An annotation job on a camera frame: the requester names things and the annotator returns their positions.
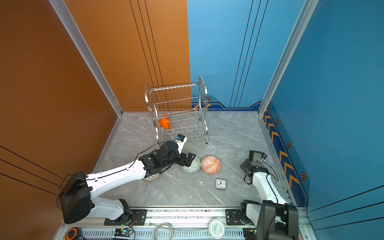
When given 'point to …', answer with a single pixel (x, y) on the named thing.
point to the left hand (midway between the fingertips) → (190, 152)
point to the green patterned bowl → (193, 168)
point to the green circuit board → (123, 232)
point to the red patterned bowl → (210, 165)
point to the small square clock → (220, 183)
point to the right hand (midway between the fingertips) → (245, 165)
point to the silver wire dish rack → (179, 111)
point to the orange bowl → (164, 122)
